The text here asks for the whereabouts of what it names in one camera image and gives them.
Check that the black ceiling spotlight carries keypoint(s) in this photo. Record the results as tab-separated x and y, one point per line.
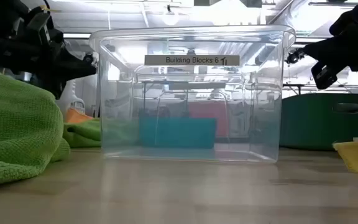
89	58
294	56

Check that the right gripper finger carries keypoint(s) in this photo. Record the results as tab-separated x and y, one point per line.
312	51
323	76

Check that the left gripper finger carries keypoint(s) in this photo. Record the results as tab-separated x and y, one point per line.
78	67
50	85

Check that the green microfiber towel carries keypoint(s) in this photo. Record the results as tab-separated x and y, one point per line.
14	130
84	135

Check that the teal cloth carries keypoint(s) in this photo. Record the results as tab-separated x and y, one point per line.
179	132

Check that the ceiling light strip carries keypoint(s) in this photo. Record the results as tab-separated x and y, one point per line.
76	36

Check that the green plastic basket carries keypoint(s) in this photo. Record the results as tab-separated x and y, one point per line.
309	124

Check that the clear plastic bin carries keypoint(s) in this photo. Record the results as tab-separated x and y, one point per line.
117	93

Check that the white spray bottle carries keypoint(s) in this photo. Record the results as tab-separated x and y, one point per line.
73	99

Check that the red cabinet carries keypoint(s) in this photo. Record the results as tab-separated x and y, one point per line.
208	118

